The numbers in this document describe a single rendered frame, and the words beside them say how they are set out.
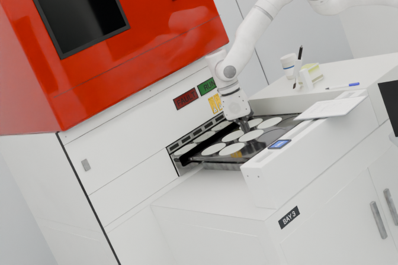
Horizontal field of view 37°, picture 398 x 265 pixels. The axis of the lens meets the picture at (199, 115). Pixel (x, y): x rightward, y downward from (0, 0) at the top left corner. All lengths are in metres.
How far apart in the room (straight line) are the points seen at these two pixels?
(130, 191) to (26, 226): 1.52
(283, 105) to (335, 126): 0.46
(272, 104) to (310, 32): 2.69
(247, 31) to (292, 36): 2.70
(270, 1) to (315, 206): 0.80
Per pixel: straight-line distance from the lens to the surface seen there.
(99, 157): 2.13
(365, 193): 2.07
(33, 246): 3.67
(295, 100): 2.32
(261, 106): 2.47
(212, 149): 2.27
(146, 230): 2.24
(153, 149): 2.24
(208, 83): 2.40
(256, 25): 2.23
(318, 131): 1.90
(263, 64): 4.65
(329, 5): 2.23
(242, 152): 2.11
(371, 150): 2.10
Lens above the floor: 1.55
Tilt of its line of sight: 13 degrees down
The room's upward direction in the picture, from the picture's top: 23 degrees counter-clockwise
